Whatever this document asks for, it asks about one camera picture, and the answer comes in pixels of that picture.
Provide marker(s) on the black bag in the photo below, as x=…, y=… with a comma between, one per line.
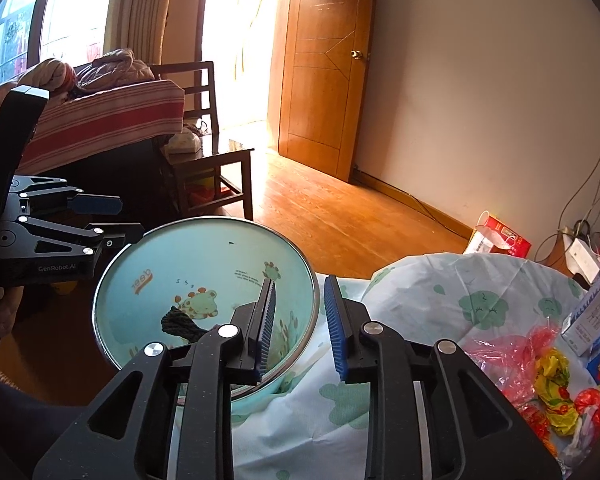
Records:
x=180, y=325

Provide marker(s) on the beige curtain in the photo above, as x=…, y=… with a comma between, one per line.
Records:
x=135, y=5

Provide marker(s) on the large glass window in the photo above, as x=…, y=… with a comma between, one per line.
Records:
x=15, y=25

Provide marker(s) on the light blue cartoon trash bin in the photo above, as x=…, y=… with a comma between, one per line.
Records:
x=145, y=270

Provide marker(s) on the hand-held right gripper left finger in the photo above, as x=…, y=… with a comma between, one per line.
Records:
x=265, y=330

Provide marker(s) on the dark wooden chair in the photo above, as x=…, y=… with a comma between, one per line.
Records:
x=230, y=160

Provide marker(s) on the yellow red printed wrapper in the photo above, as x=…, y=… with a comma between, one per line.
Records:
x=557, y=395

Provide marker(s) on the white milk carton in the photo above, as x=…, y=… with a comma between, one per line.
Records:
x=592, y=320

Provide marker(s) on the pink quilted jacket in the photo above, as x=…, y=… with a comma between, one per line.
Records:
x=115, y=67

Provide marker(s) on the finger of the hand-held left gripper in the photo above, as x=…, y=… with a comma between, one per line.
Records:
x=97, y=205
x=117, y=234

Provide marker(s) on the red and white plastic bag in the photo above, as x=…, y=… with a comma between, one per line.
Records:
x=595, y=405

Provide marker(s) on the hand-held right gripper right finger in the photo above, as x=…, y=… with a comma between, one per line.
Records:
x=335, y=330

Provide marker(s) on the red translucent plastic bag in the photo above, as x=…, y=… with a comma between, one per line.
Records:
x=505, y=360

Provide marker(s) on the white green printed tablecloth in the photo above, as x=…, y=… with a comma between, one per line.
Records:
x=430, y=300

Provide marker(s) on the wooden door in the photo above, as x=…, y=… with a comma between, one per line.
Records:
x=325, y=85

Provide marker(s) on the red striped cover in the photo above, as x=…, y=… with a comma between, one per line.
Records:
x=105, y=115

